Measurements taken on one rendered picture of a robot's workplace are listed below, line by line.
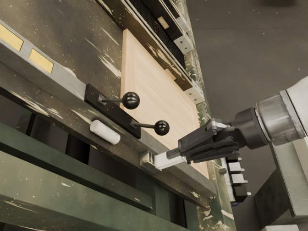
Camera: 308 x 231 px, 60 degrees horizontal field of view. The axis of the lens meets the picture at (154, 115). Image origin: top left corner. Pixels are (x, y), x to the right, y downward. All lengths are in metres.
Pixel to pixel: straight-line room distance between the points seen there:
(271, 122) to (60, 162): 0.43
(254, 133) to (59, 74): 0.40
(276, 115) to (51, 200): 0.39
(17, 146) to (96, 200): 0.18
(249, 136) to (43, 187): 0.35
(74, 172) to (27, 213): 0.19
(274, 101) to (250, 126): 0.06
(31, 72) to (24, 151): 0.16
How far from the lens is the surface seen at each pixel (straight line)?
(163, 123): 0.62
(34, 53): 0.58
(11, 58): 0.56
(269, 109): 0.49
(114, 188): 0.74
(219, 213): 1.13
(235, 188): 1.34
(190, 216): 1.87
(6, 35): 0.56
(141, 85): 0.94
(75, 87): 0.61
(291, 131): 0.50
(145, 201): 0.84
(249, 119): 0.50
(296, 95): 0.50
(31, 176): 0.45
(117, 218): 0.56
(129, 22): 1.05
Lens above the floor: 1.95
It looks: 52 degrees down
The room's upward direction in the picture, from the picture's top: straight up
